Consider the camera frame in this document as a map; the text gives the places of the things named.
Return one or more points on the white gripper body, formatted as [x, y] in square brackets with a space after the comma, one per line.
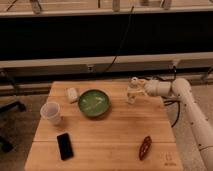
[156, 87]

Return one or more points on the white labelled plastic bottle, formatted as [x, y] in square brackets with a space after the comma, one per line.
[132, 88]

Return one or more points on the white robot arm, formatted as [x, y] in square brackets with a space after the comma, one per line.
[201, 127]

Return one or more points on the red brown oblong object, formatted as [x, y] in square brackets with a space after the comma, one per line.
[145, 146]

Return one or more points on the green bowl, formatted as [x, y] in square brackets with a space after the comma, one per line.
[94, 103]

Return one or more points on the small white box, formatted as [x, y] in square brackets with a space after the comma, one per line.
[72, 95]

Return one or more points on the black smartphone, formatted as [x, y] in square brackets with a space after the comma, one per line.
[65, 146]

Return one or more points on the translucent white plastic cup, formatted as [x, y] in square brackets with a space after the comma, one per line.
[51, 112]

